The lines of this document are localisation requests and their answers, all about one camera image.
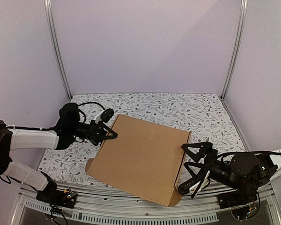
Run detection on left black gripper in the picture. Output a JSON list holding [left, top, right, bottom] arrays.
[[69, 120, 120, 149]]

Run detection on brown cardboard box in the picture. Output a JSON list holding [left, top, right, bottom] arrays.
[[85, 114, 191, 207]]

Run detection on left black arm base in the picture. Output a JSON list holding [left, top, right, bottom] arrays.
[[36, 172, 77, 209]]

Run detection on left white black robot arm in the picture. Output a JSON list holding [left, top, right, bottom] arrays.
[[0, 103, 118, 203]]

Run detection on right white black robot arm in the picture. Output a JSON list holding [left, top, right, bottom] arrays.
[[177, 142, 281, 209]]

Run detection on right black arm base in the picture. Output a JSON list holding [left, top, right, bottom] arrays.
[[217, 190, 258, 209]]

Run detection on floral patterned table mat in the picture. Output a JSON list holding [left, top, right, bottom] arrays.
[[38, 93, 245, 187]]

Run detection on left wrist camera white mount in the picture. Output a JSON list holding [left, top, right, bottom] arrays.
[[94, 108, 114, 124]]

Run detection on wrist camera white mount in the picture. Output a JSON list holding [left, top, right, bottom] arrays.
[[177, 171, 210, 196], [94, 108, 114, 124]]

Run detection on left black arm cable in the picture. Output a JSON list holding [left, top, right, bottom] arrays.
[[77, 101, 106, 122]]

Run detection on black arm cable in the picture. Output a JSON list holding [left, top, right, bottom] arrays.
[[77, 101, 106, 122], [252, 150, 281, 157]]

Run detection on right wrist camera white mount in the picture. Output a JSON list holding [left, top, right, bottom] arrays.
[[177, 171, 210, 196]]

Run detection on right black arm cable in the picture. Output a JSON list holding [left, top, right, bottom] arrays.
[[252, 150, 281, 157]]

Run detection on aluminium front rail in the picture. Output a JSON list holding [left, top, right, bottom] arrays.
[[11, 185, 281, 225]]

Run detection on left aluminium frame post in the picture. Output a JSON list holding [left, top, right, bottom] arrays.
[[44, 0, 73, 100]]

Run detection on aluminium frame post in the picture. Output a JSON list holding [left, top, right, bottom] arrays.
[[44, 0, 73, 100], [220, 0, 248, 101]]

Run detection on right aluminium frame post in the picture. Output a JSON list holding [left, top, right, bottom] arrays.
[[220, 0, 248, 101]]

